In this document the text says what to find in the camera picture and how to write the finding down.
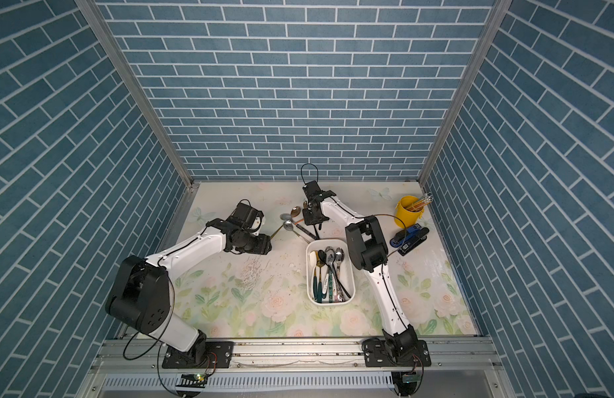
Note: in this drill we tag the yellow pen cup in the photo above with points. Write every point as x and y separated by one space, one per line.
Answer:
406 215

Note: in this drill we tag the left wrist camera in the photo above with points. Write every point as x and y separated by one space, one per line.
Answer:
247 217

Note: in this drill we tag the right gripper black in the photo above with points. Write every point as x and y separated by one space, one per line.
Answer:
307 219

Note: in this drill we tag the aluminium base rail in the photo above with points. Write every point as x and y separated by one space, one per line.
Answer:
450 353

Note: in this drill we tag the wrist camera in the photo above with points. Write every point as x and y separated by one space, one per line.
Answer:
312 191
247 217

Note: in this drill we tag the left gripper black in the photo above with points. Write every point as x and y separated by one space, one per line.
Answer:
262 246

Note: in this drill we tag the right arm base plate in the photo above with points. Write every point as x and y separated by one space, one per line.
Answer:
376 353

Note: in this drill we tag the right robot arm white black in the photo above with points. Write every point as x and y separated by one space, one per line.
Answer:
368 252

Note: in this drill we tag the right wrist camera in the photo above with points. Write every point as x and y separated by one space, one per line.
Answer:
312 191

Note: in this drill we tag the white ceramic spoon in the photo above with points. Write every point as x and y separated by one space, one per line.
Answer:
314 259

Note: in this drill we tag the blue black stapler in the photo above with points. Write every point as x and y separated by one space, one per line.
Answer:
407 240

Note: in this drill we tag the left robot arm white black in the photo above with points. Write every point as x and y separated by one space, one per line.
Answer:
143 296

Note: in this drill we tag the white plastic storage box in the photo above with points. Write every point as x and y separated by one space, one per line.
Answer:
333 283

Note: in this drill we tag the black handled steel spoon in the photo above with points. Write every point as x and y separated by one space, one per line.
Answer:
303 229

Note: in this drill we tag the bronze brown spoon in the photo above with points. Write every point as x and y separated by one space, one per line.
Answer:
294 212

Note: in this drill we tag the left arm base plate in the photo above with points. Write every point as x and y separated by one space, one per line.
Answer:
206 354

